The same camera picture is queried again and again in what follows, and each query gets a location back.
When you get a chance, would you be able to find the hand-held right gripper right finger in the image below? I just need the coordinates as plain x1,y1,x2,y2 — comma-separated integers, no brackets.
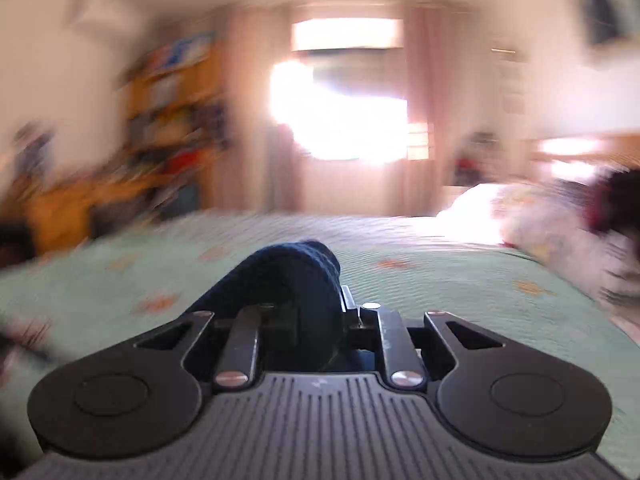
340,285,504,392

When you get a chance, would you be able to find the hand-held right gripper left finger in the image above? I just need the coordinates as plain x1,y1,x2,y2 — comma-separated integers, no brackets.
134,303,277,394

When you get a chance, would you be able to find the blue knit sweater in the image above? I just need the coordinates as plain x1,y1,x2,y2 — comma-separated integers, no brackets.
187,240,369,374

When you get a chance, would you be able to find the green quilted bee bedspread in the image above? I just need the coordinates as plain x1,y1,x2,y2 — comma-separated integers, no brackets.
0,209,640,466

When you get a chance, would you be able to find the floral pillow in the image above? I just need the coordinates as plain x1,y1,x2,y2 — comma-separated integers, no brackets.
439,182,640,307

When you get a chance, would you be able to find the pile of plastic bags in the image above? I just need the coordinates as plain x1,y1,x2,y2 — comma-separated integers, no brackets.
452,132,507,187

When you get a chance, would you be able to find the wooden bookshelf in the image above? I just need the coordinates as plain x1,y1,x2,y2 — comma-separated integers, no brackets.
116,34,237,222

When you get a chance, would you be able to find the pink curtain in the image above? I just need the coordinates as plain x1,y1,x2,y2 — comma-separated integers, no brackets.
215,5,307,217
400,4,477,219

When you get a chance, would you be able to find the bright window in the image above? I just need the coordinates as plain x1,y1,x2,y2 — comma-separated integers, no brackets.
269,17,432,164

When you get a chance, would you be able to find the dark patterned pillow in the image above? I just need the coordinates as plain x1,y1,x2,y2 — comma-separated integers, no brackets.
589,164,640,237

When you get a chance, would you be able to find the wooden headboard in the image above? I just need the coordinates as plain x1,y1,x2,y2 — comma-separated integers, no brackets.
530,132,640,177

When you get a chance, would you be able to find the white air conditioner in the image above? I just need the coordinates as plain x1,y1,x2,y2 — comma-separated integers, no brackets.
65,0,152,32

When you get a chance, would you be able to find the framed wall picture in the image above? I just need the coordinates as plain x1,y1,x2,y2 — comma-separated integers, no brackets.
574,0,640,57

